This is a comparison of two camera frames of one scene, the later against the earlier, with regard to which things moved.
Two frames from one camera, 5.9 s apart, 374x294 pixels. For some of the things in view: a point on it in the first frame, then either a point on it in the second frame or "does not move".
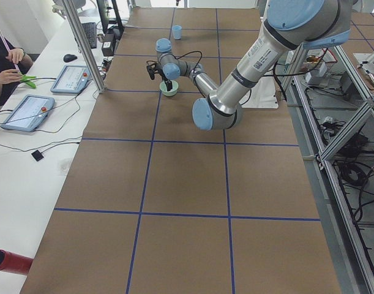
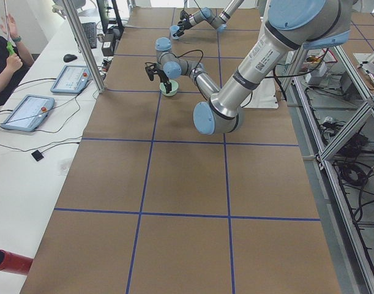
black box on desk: [108, 47] does not move
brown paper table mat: [153, 204] does not move
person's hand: [7, 76] -> [13, 62]
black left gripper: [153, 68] does not move
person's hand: [16, 54] -> [10, 29]
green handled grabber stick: [23, 77] -> [10, 45]
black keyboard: [90, 30] does not move
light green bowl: [171, 92] does not move
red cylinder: [3, 260] does not move
